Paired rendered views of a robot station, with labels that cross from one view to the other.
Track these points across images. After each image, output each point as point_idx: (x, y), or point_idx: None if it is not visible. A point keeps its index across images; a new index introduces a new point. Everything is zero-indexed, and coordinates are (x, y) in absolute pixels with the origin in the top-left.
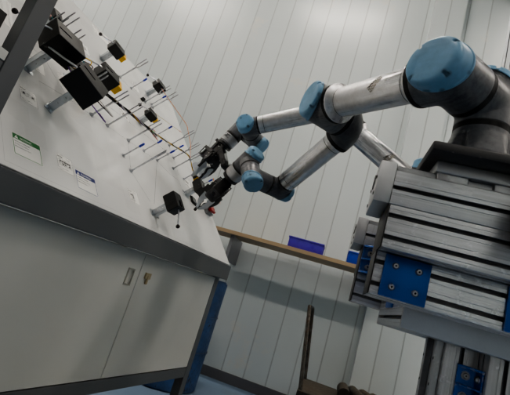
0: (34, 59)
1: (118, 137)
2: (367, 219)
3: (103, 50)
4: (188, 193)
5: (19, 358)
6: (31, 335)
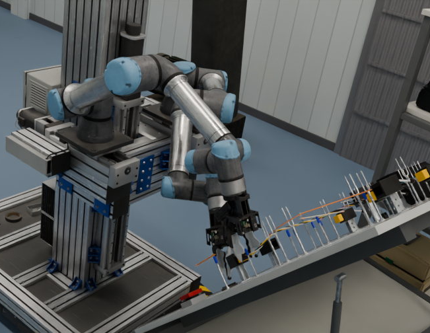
0: (401, 201)
1: (345, 235)
2: (135, 157)
3: None
4: (244, 276)
5: None
6: None
